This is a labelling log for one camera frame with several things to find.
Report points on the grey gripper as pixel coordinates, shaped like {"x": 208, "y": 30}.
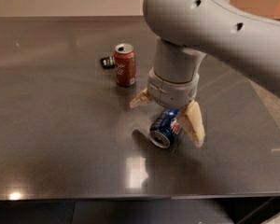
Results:
{"x": 170, "y": 92}

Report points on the blue pepsi can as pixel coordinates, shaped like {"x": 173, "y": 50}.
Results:
{"x": 165, "y": 130}

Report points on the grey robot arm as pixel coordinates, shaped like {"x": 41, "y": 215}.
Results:
{"x": 188, "y": 30}

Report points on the red coca-cola can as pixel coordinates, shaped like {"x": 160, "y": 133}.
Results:
{"x": 125, "y": 64}

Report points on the small black packet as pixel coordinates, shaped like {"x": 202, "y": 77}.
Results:
{"x": 107, "y": 62}

